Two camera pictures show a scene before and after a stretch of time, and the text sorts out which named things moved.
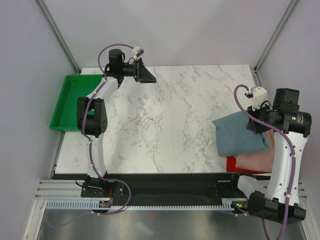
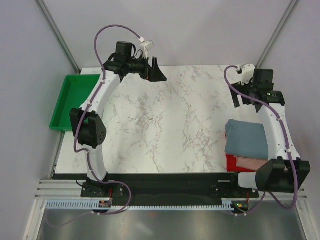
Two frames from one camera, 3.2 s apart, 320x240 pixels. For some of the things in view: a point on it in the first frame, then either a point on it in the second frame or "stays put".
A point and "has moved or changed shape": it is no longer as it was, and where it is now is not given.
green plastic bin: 74,86 stays put
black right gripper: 253,125 → 239,87
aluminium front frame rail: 71,189 stays put
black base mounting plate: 162,188 stays put
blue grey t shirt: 233,138 has moved or changed shape
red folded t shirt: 230,164 stays put
